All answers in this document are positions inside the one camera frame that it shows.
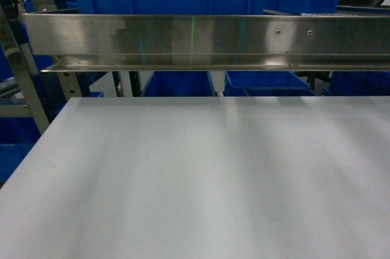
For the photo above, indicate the blue bin under rail middle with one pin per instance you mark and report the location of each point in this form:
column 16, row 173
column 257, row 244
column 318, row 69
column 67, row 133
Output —
column 265, row 83

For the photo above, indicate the stainless steel shelf rail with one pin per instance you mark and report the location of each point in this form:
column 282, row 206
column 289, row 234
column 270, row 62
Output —
column 81, row 42

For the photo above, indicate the steel shelf upright post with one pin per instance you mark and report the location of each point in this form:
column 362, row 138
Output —
column 16, row 49

